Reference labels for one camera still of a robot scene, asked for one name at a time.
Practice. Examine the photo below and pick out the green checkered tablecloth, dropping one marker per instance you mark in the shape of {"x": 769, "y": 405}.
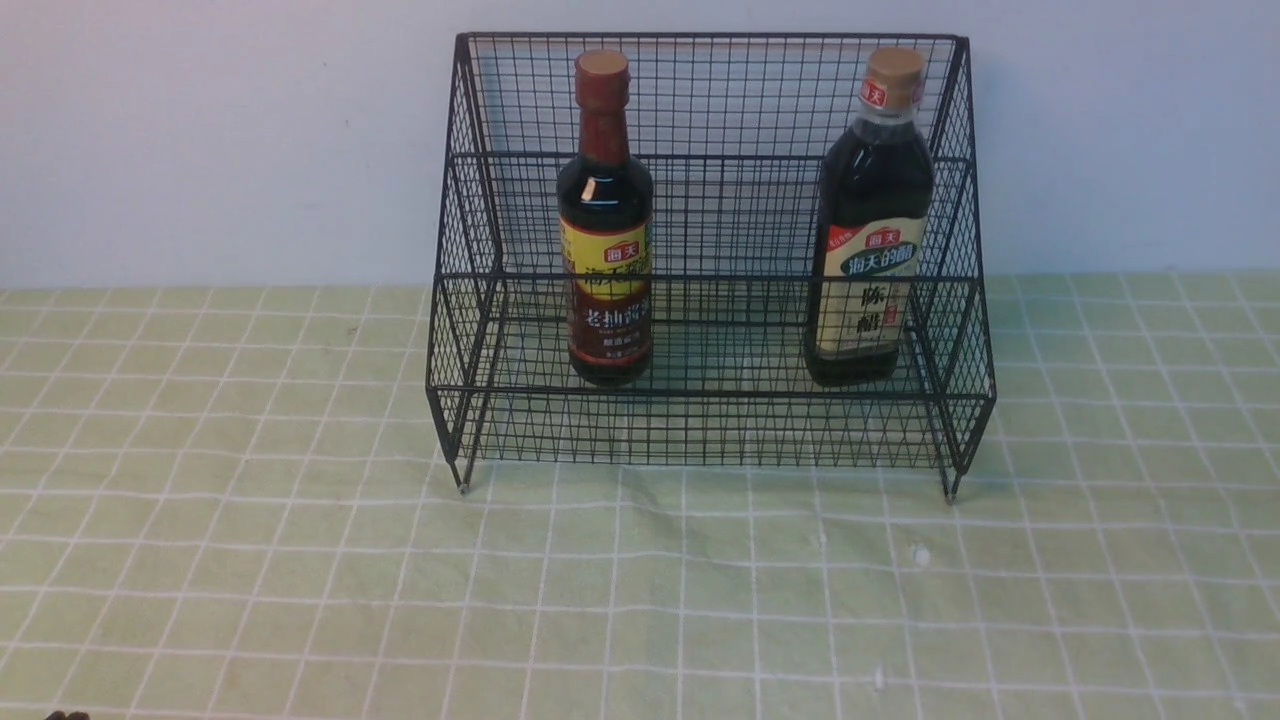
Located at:
{"x": 230, "y": 504}

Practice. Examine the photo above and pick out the dark soy sauce bottle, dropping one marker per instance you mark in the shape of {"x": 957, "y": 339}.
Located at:
{"x": 605, "y": 204}

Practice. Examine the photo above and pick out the dark vinegar bottle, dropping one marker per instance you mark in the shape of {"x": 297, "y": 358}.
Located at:
{"x": 874, "y": 194}

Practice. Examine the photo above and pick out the black wire mesh shelf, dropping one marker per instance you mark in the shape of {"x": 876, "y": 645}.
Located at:
{"x": 733, "y": 127}

